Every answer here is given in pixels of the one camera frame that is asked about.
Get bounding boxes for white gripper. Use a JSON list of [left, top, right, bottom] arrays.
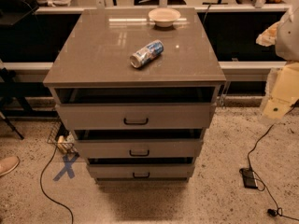
[[256, 22, 299, 120]]

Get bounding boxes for grey top drawer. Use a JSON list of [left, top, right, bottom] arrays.
[[56, 104, 216, 131]]

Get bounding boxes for grey drawer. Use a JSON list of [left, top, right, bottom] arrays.
[[88, 164, 194, 179], [75, 139, 203, 158], [56, 104, 216, 131]]

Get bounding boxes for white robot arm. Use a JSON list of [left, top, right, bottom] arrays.
[[256, 6, 299, 119]]

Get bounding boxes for grey drawer cabinet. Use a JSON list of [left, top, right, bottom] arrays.
[[42, 7, 227, 184]]

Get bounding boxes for grey middle drawer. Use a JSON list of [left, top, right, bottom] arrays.
[[75, 139, 203, 158]]

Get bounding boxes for grey bottom drawer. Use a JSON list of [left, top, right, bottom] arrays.
[[88, 164, 194, 179]]

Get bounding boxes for white bowl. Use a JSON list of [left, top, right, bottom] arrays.
[[149, 7, 180, 27]]

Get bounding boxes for blue white soda can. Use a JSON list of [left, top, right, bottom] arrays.
[[130, 40, 164, 68]]

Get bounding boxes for black power adapter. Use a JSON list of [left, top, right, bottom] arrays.
[[239, 168, 258, 189]]

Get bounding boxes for blue tape cross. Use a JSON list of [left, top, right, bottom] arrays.
[[53, 154, 78, 181]]

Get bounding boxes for black office chair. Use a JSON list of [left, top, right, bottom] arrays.
[[0, 0, 38, 27]]

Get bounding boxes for black tripod leg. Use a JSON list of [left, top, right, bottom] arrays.
[[0, 111, 24, 140]]

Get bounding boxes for tan shoe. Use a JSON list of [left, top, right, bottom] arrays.
[[0, 156, 20, 176]]

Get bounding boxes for black cable right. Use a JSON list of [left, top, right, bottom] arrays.
[[246, 103, 299, 222]]

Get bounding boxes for black cable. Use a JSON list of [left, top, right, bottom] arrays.
[[38, 145, 75, 224], [246, 103, 299, 222]]

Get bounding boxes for black cable left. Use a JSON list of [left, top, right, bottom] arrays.
[[38, 145, 75, 224]]

